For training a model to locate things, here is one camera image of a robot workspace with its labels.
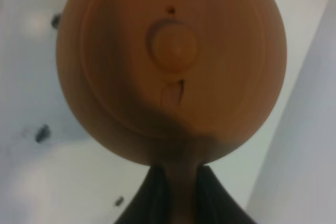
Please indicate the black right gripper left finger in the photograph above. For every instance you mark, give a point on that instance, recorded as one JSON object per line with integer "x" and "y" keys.
{"x": 152, "y": 203}

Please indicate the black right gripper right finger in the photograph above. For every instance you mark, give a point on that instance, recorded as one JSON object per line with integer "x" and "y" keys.
{"x": 214, "y": 204}

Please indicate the brown clay teapot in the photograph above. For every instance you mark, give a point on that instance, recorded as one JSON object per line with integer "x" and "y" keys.
{"x": 175, "y": 84}

